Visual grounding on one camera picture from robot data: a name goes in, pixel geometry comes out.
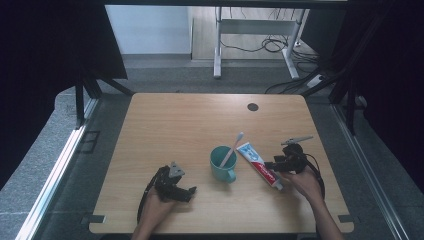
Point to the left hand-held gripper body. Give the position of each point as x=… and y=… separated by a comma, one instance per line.
x=168, y=181

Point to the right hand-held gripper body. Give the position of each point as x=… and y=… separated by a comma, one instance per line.
x=293, y=156

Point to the white red toothpaste tube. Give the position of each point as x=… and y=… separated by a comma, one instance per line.
x=261, y=166

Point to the pale pink toothbrush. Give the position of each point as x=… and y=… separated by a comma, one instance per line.
x=231, y=150

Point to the teal cup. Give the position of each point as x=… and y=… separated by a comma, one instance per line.
x=223, y=163

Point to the person's left hand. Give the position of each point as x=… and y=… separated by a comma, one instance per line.
x=156, y=205

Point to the person's right hand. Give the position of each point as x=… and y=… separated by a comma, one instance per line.
x=301, y=185

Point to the white power strip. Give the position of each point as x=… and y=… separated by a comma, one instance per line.
x=315, y=81

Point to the black metal stand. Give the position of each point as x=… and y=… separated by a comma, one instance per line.
x=81, y=96
x=350, y=100

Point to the black curtain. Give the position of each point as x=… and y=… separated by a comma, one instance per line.
x=390, y=83

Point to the aluminium rail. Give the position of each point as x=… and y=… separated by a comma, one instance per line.
x=366, y=166
x=53, y=180

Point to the white desk frame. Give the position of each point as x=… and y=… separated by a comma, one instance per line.
x=255, y=26

